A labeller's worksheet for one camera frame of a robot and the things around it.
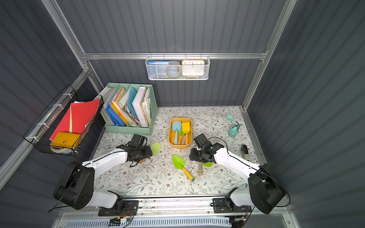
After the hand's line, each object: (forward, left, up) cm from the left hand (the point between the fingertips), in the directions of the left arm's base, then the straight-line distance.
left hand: (147, 152), depth 91 cm
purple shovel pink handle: (+10, -23, -2) cm, 26 cm away
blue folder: (+20, +22, +11) cm, 32 cm away
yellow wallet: (-7, +31, +28) cm, 42 cm away
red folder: (+8, +33, +26) cm, 43 cm away
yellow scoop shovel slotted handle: (+19, -25, 0) cm, 31 cm away
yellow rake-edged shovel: (+13, -15, -2) cm, 20 cm away
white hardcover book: (+22, +5, +22) cm, 32 cm away
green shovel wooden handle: (+5, -5, -3) cm, 8 cm away
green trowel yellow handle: (+16, -21, -1) cm, 27 cm away
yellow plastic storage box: (+28, -22, 0) cm, 36 cm away
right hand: (-4, -30, +4) cm, 31 cm away
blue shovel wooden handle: (-10, -33, -2) cm, 35 cm away
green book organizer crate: (+17, +7, +2) cm, 18 cm away
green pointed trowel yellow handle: (-6, -21, -3) cm, 22 cm away
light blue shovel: (+22, -18, -1) cm, 28 cm away
